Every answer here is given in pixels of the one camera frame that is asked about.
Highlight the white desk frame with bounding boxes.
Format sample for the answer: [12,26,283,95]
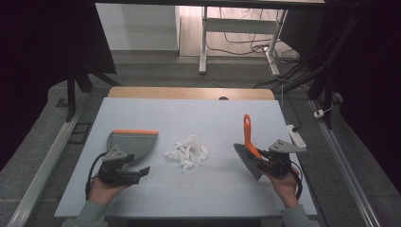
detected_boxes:
[198,6,288,77]

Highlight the black floor plate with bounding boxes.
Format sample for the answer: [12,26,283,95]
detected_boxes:
[67,122,93,146]

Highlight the person's left hand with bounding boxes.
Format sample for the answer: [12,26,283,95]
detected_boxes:
[87,175,131,206]

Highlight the black tripod stand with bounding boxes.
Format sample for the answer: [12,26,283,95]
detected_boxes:
[64,61,122,123]
[277,12,367,131]

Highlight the aluminium floor rail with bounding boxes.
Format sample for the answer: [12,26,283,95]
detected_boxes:
[6,90,93,227]
[309,98,383,227]

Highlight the hand-held gripper cable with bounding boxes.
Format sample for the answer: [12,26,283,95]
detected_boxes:
[288,160,305,201]
[84,151,109,201]

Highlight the pile of white paper scraps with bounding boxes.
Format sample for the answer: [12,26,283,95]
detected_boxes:
[163,133,210,173]

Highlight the black curtain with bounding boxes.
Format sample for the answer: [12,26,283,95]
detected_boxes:
[0,0,118,171]
[315,0,401,193]

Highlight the person's right hand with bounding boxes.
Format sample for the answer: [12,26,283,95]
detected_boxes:
[262,166,301,209]

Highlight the left hand-held gripper cable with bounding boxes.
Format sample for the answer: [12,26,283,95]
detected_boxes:
[84,151,109,201]

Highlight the wooden table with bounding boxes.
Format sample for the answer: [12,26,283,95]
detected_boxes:
[107,86,276,101]

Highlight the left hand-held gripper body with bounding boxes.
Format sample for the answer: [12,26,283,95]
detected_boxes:
[97,145,141,186]

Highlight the pale blue foam board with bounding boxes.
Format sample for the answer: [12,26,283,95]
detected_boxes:
[54,96,318,219]

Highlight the black floor cables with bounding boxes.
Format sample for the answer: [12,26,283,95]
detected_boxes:
[206,8,313,90]

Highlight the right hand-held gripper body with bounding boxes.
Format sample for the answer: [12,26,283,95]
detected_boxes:
[262,139,307,178]

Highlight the black plug with cable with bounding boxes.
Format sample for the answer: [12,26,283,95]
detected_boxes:
[280,83,303,133]

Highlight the right hand-held gripper cable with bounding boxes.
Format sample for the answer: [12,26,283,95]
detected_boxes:
[288,160,305,201]

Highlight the white power strip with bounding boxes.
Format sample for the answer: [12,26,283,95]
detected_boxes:
[286,124,307,149]

